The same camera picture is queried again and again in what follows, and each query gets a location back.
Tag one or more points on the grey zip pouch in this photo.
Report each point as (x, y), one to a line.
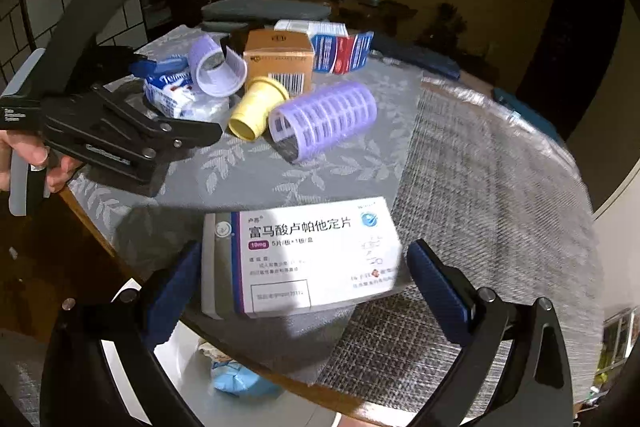
(265, 10)

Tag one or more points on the blue phone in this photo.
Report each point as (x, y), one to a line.
(525, 112)

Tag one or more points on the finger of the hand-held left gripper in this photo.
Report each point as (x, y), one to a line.
(115, 59)
(165, 132)

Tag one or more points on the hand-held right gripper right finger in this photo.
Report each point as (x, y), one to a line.
(440, 297)

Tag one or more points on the dark blue phone case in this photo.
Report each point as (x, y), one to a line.
(415, 56)

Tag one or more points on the grey leaf pattern cloth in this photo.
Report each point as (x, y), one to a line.
(240, 177)

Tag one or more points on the orange cardboard box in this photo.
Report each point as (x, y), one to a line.
(277, 57)

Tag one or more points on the large purple hair roller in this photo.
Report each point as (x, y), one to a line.
(325, 122)

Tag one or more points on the person's left hand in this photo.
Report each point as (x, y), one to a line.
(30, 152)

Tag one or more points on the yellow plastic cup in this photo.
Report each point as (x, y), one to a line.
(255, 107)

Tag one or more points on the potted plant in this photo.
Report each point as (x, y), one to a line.
(449, 22)

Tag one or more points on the dark grey pouch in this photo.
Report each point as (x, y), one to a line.
(225, 27)

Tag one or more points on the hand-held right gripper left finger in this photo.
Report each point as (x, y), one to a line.
(172, 294)

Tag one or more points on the small purple hair roller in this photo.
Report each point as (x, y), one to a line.
(220, 72)

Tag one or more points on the woven grey placemat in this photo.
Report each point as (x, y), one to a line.
(490, 217)

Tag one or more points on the white purple medicine box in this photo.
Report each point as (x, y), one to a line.
(300, 257)

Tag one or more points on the white round bin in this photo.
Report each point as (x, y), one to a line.
(185, 372)

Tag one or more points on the blue white tissue packet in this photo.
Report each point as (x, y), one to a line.
(175, 99)

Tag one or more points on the wooden side table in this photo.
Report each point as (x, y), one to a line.
(350, 7)

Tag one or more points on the blue crumpled wrapper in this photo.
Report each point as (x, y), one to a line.
(245, 379)

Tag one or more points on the red blue white box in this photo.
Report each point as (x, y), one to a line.
(342, 52)

